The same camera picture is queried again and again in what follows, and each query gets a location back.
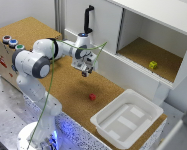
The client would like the red button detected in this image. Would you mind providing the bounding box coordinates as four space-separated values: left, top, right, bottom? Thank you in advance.
2 35 12 45

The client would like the wooden drawer box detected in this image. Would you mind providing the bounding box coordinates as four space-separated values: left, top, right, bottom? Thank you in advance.
0 16 64 90

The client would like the white cabinet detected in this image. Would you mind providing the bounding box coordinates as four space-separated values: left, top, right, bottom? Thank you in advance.
61 0 187 108

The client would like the pink block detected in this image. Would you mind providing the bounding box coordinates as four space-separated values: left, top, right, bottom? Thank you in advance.
88 93 97 102

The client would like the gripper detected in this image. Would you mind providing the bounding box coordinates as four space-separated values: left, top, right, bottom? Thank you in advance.
71 54 98 76

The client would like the green button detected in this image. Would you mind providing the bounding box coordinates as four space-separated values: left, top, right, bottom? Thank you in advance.
14 43 26 52

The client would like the yellow block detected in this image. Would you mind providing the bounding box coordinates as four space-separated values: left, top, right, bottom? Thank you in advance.
148 60 159 71

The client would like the black door handle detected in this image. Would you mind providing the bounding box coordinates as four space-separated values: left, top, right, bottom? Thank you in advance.
83 4 95 36

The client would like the green cable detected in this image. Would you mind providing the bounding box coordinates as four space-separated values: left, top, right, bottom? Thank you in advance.
25 39 109 150

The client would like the blue button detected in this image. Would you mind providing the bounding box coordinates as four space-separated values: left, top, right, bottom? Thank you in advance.
8 38 19 48

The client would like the white plastic box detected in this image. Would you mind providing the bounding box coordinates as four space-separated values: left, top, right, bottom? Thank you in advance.
89 88 165 150

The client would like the white sliding door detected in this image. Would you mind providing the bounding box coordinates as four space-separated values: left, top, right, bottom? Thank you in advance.
64 0 124 55

